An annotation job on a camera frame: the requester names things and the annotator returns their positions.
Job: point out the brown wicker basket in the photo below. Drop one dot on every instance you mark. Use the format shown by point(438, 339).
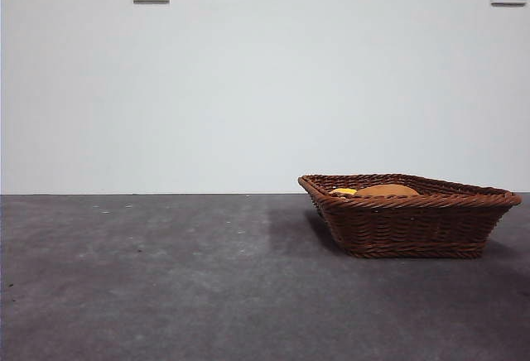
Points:
point(406, 228)

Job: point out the yellow corn cob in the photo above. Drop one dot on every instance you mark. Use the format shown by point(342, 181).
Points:
point(343, 191)

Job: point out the brown potato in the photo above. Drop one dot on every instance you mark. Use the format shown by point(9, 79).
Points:
point(387, 190)

